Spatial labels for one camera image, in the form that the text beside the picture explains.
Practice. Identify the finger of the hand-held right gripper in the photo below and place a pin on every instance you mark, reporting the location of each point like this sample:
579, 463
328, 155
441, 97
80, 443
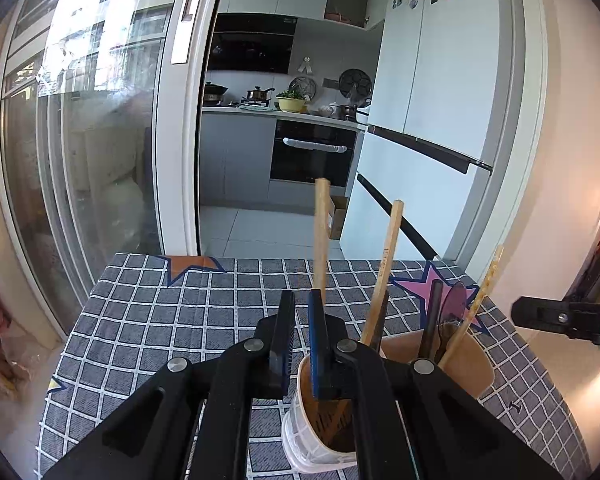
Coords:
555, 317

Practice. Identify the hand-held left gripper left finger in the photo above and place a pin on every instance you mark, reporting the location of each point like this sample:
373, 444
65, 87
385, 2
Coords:
280, 345

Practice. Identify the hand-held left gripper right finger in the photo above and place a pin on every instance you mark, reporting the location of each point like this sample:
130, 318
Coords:
319, 350

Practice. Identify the wooden chopstick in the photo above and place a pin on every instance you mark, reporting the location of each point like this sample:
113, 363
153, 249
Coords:
387, 260
480, 295
322, 235

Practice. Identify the beige plastic utensil holder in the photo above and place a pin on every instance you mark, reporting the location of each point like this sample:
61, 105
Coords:
300, 435

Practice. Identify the checked star print tablecloth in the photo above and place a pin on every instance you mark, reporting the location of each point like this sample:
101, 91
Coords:
190, 305

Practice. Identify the cardboard box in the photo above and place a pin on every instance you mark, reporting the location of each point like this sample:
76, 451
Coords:
337, 216

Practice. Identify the black built-in oven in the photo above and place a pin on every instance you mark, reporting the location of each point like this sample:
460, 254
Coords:
312, 152

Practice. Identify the grey base cabinet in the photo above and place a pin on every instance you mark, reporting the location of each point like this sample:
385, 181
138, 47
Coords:
235, 155

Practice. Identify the yellow bowl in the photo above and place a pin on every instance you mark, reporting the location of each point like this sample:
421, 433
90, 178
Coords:
291, 104

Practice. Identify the small dark saucepan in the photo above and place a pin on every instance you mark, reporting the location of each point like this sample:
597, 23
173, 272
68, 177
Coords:
351, 110

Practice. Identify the white refrigerator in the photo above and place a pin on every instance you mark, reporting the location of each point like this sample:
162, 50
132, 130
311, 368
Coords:
430, 110

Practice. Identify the dark cooking pot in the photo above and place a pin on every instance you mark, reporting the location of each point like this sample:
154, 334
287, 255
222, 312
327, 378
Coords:
258, 94

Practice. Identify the round patterned plate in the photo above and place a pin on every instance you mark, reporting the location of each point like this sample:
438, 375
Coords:
302, 87

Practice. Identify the sliding glass door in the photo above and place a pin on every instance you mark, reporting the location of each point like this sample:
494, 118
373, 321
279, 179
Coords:
95, 135

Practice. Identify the black range hood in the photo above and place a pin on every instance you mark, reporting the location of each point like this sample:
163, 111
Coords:
252, 42

